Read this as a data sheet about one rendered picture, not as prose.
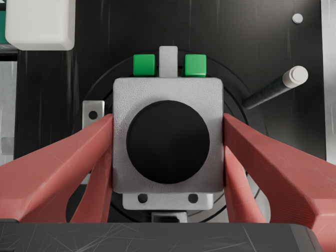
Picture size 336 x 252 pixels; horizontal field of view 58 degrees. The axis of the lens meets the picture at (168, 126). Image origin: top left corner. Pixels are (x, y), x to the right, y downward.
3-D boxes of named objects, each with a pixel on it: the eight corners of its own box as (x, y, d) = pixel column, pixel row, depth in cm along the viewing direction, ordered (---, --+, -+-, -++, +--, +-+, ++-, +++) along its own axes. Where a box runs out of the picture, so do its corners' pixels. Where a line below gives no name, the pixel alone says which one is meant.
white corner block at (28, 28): (81, 58, 26) (65, 41, 22) (28, 58, 26) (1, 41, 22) (83, 4, 26) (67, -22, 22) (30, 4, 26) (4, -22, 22)
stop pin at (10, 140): (37, 154, 28) (15, 155, 24) (24, 153, 28) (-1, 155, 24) (37, 138, 28) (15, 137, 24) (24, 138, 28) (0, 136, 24)
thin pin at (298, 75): (253, 109, 21) (309, 83, 13) (242, 109, 21) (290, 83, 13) (253, 98, 21) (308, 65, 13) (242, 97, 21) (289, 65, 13)
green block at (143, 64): (158, 92, 21) (155, 75, 16) (141, 92, 21) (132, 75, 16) (158, 75, 21) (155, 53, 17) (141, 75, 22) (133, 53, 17)
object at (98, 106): (108, 131, 21) (104, 130, 20) (87, 131, 21) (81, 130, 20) (109, 103, 21) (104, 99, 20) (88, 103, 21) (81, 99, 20)
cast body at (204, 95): (206, 200, 17) (231, 234, 10) (129, 200, 17) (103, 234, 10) (205, 56, 18) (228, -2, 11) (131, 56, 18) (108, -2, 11)
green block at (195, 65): (198, 92, 21) (206, 75, 16) (181, 92, 21) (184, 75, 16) (197, 75, 21) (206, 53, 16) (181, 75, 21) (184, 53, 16)
